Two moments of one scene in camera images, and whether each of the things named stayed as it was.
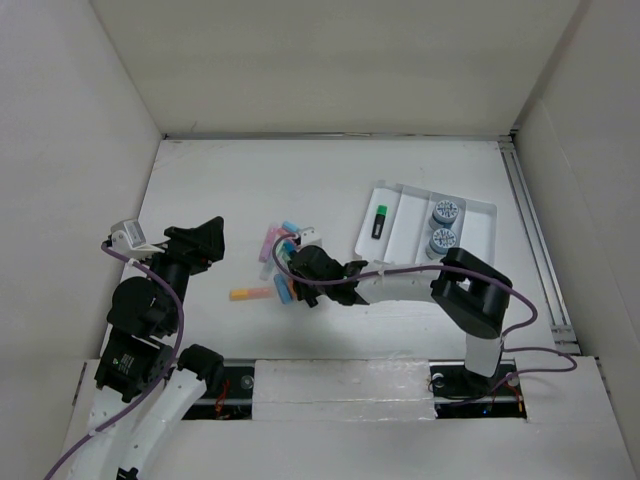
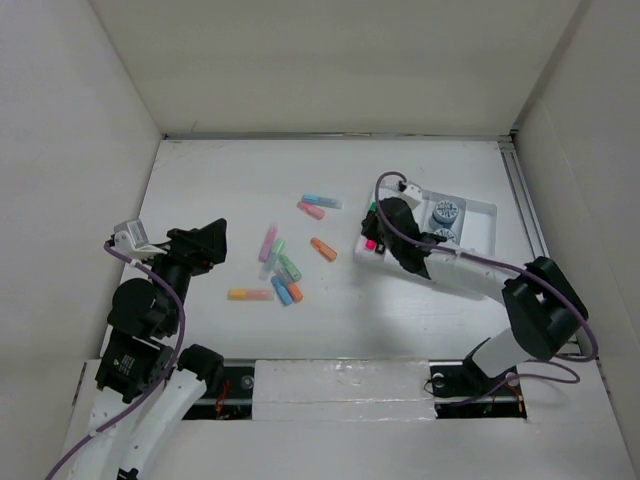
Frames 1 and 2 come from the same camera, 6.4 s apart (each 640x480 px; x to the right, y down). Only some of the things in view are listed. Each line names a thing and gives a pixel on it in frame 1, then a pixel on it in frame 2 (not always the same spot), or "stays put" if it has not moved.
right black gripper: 304,290 → 368,227
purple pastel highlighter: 268,244 stays put
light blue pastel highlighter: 290,226 → 321,201
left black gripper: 200,245 stays put
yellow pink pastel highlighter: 238,294 stays put
